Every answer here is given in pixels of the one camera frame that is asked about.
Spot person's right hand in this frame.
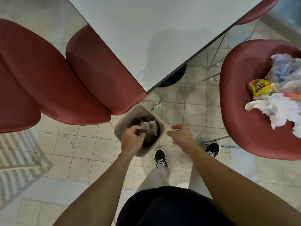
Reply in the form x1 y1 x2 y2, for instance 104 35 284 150
166 124 201 151

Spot person's left hand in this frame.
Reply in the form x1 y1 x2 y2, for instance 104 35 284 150
121 125 146 154

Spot person's left forearm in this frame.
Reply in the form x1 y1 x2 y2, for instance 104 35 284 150
53 148 138 226

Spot person's right forearm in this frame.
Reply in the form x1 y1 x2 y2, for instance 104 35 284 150
188 143 301 226

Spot crumpled grey paper trash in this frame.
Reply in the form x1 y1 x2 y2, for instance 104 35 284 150
138 119 161 137

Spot beige plastic trash bin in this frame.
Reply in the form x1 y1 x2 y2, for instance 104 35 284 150
114 104 170 158

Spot black left sneaker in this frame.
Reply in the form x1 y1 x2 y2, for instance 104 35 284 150
154 149 169 169

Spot black sneaker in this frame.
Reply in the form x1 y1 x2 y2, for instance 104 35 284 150
205 143 221 159
154 149 169 169

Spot black right sneaker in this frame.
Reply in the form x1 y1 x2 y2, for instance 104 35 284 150
205 143 221 159

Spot beige trousers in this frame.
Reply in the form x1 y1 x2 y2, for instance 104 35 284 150
136 162 213 201

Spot black table base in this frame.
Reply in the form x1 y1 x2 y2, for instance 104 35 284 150
157 64 187 87

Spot red padded chair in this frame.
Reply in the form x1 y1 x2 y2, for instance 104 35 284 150
207 0 279 81
0 56 42 134
203 40 301 161
0 19 163 126

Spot black shirt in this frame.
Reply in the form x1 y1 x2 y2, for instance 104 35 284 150
116 186 234 226

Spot yellow snack packet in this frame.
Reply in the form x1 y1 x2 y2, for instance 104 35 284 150
247 79 278 100

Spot white crumpled tissue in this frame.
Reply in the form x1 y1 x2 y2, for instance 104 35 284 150
245 93 301 139

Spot orange wrapper strip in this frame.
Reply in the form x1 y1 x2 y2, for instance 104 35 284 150
282 92 301 102

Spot clear plastic bag blue print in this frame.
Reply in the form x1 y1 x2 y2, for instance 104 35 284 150
266 53 301 85

